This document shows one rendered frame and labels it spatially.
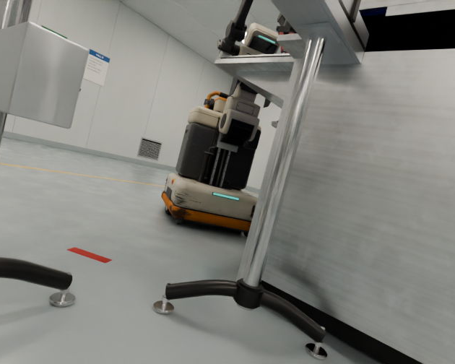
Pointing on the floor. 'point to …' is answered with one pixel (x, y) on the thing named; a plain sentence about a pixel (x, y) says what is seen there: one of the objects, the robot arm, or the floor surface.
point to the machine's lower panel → (384, 202)
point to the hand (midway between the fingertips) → (284, 50)
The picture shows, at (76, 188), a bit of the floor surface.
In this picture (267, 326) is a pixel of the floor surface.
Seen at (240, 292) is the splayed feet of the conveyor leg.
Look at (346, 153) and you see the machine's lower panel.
